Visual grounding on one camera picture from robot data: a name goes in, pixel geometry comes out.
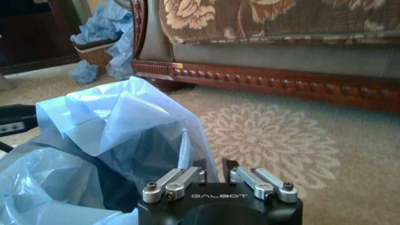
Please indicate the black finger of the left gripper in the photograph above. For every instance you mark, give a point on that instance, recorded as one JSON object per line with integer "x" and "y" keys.
{"x": 15, "y": 113}

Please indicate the crumpled blue plastic bag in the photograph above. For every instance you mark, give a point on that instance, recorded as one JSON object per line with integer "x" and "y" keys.
{"x": 83, "y": 73}

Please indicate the blue bag in wicker basket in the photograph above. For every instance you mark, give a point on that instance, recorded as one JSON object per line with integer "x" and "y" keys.
{"x": 103, "y": 25}

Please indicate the dark wooden cabinet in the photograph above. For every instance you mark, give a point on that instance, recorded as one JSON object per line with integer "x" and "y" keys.
{"x": 33, "y": 30}

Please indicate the brown floral sofa cushion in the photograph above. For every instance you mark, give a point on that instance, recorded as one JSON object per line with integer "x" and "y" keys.
{"x": 281, "y": 18}

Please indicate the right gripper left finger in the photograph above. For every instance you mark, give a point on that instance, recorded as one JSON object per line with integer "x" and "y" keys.
{"x": 175, "y": 179}

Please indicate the beige floral rug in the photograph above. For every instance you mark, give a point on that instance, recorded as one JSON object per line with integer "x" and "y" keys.
{"x": 296, "y": 140}

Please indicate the woven wicker basket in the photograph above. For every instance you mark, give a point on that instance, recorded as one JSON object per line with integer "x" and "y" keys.
{"x": 93, "y": 55}

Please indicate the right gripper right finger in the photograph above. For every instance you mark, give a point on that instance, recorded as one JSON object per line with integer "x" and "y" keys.
{"x": 265, "y": 181}

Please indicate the carved wooden sofa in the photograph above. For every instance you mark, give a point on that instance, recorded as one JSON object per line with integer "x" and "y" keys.
{"x": 281, "y": 77}

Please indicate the pale blue garbage bag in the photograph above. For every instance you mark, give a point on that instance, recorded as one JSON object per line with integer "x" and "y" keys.
{"x": 103, "y": 122}

